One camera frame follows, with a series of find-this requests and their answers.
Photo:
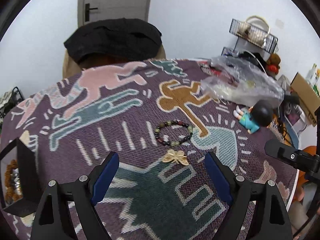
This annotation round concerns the purple patterned woven blanket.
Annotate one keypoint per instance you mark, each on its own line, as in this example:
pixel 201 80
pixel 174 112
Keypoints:
pixel 141 110

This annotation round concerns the gold butterfly hair clip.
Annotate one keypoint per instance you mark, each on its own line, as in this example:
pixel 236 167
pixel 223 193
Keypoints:
pixel 173 156

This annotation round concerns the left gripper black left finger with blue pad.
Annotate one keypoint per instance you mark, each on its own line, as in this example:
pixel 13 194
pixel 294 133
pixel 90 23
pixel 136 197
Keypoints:
pixel 53 218

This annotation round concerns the black door handle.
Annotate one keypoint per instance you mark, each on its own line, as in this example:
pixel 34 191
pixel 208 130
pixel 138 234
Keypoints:
pixel 88 10

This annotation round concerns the black-haired doll figure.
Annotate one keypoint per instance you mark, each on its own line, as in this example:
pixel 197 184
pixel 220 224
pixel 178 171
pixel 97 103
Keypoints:
pixel 257 116

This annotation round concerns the black shoe rack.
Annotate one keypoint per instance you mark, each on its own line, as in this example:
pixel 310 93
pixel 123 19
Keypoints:
pixel 9 100

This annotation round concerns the black wire basket shelf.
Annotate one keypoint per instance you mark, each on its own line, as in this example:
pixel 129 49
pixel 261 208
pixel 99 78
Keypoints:
pixel 253 33

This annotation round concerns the beige chair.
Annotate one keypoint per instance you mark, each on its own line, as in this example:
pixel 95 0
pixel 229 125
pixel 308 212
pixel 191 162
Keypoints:
pixel 70 68

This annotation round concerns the clear plastic bag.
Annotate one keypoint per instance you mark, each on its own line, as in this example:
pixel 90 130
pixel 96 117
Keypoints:
pixel 239 81

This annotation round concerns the cardboard box on desk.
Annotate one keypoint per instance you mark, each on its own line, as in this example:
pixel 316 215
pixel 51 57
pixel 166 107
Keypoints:
pixel 309 101

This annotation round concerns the black jewelry box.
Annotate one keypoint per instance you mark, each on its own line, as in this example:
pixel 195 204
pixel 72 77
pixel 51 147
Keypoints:
pixel 20 187

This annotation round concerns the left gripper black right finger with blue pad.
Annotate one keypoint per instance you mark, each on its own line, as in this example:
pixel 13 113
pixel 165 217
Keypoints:
pixel 270 218

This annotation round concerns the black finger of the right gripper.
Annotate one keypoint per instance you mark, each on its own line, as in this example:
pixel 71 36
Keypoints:
pixel 305 162

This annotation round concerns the black jacket on chair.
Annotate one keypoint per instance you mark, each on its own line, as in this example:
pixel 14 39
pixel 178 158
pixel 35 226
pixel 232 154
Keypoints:
pixel 127 38

